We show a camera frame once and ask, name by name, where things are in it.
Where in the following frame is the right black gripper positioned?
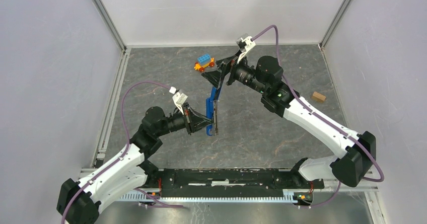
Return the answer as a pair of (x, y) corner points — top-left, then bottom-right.
(202, 49), (268, 95)

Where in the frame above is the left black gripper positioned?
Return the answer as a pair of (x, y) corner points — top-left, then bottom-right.
(155, 102), (214, 137)

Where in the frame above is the blue stapler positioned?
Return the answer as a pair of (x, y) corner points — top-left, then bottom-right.
(205, 87), (220, 136)

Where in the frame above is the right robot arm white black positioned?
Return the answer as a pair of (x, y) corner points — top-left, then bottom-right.
(201, 56), (376, 188)

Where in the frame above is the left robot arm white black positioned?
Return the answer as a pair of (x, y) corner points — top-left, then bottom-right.
(56, 103), (216, 223)

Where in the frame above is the toy brick car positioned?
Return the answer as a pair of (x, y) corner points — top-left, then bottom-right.
(194, 54), (215, 72)

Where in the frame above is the small wooden block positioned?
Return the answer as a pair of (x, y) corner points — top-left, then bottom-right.
(311, 92), (326, 103)

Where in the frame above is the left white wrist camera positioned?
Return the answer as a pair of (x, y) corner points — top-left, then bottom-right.
(169, 87), (188, 114)

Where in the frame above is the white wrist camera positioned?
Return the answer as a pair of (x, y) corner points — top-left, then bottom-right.
(169, 87), (188, 114)
(236, 34), (256, 64)

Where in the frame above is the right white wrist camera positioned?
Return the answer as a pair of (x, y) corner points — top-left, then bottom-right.
(236, 34), (256, 64)

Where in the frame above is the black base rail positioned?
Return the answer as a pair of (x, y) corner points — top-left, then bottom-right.
(143, 168), (325, 198)

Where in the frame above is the white cable duct strip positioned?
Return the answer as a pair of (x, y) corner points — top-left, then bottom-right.
(117, 190), (298, 204)

